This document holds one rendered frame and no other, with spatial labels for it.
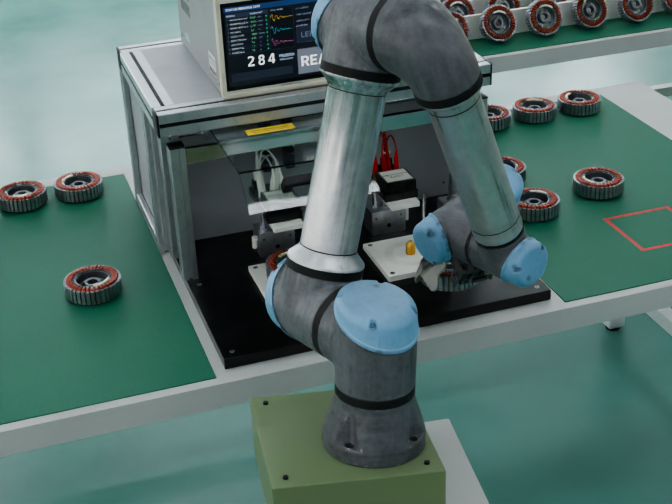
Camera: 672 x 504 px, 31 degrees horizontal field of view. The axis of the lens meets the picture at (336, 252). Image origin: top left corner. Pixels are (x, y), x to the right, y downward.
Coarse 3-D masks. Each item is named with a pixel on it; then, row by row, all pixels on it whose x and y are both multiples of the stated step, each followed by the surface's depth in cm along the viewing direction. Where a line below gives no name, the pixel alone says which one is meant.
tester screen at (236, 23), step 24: (288, 0) 223; (312, 0) 224; (240, 24) 222; (264, 24) 224; (288, 24) 225; (240, 48) 224; (264, 48) 226; (288, 48) 227; (240, 72) 226; (312, 72) 231
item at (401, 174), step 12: (384, 180) 239; (396, 180) 239; (408, 180) 239; (384, 192) 239; (396, 192) 239; (408, 192) 240; (372, 204) 250; (384, 204) 250; (396, 204) 238; (408, 204) 238
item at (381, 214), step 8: (368, 208) 250; (376, 208) 250; (384, 208) 250; (368, 216) 251; (376, 216) 249; (384, 216) 249; (392, 216) 250; (400, 216) 251; (368, 224) 252; (376, 224) 250; (384, 224) 250; (392, 224) 251; (400, 224) 251; (376, 232) 250; (384, 232) 251
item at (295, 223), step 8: (296, 208) 233; (264, 216) 235; (272, 216) 232; (280, 216) 233; (288, 216) 233; (296, 216) 234; (264, 224) 243; (272, 224) 232; (280, 224) 232; (288, 224) 232; (296, 224) 232
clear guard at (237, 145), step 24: (288, 120) 230; (312, 120) 230; (240, 144) 221; (264, 144) 220; (288, 144) 220; (312, 144) 219; (240, 168) 211; (264, 168) 211; (288, 168) 212; (312, 168) 213; (264, 192) 209; (288, 192) 210
